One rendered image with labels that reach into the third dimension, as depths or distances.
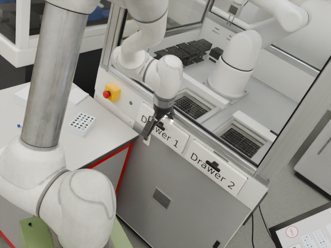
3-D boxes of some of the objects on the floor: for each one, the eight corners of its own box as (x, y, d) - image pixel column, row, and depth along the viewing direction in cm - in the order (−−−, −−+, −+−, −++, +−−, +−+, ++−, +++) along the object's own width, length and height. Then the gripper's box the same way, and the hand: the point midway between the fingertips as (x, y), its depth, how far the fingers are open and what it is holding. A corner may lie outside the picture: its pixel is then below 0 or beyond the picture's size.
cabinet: (192, 295, 188) (254, 212, 141) (75, 184, 224) (93, 89, 177) (256, 208, 258) (312, 133, 211) (159, 134, 294) (188, 56, 247)
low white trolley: (30, 284, 168) (39, 190, 123) (-35, 206, 190) (-47, 102, 145) (111, 221, 210) (139, 134, 166) (50, 163, 232) (61, 73, 187)
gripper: (149, 121, 124) (143, 155, 139) (188, 93, 138) (179, 127, 154) (135, 110, 126) (130, 145, 142) (175, 84, 141) (167, 118, 157)
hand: (156, 134), depth 147 cm, fingers open, 13 cm apart
